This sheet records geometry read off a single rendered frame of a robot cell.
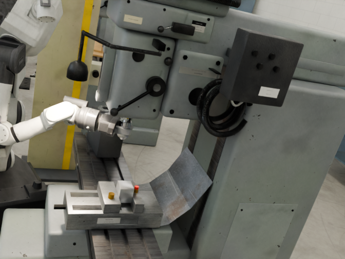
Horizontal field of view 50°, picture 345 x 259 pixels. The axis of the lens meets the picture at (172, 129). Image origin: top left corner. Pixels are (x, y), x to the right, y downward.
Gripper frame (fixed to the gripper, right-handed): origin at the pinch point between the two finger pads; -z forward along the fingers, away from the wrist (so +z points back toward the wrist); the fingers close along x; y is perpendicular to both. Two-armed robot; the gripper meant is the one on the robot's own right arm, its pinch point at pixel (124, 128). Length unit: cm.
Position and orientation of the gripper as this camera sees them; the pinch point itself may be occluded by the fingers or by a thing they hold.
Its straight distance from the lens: 147.4
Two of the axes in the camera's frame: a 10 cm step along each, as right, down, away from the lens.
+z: -9.7, -2.6, -0.1
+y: -2.4, 9.0, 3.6
